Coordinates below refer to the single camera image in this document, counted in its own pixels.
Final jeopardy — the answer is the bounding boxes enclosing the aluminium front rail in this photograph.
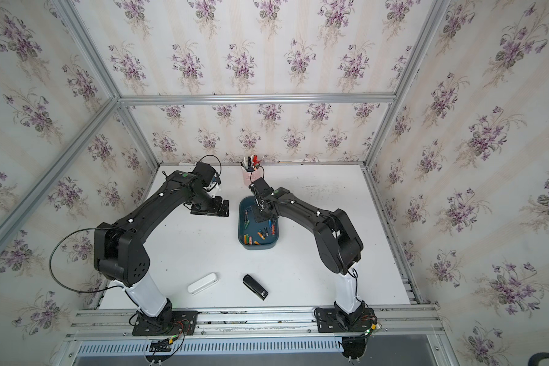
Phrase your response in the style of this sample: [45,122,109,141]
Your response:
[63,305,445,341]

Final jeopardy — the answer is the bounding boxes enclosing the black stapler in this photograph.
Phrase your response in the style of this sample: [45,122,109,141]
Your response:
[242,274,268,300]

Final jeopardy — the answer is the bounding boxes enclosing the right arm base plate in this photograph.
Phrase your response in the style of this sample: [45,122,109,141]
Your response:
[314,304,378,335]

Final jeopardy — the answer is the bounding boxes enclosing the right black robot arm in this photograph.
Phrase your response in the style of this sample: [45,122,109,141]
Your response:
[249,181,364,317]

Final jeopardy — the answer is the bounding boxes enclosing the teal plastic storage box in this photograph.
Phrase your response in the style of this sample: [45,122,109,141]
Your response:
[237,196,279,250]

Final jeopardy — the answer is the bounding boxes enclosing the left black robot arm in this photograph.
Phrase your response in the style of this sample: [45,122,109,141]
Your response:
[93,163,229,320]

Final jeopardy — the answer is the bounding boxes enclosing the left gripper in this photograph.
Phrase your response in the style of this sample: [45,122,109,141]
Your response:
[189,191,232,216]

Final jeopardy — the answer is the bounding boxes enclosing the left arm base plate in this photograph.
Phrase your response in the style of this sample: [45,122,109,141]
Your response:
[129,311,199,336]

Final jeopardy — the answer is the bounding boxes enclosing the pink pen holder cup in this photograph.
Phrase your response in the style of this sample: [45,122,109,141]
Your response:
[242,166,264,188]

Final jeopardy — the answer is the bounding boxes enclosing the white oblong case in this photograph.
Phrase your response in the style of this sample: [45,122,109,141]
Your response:
[187,272,219,295]

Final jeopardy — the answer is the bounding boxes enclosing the black loop cable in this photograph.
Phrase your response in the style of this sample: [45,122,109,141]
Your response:
[49,227,124,294]

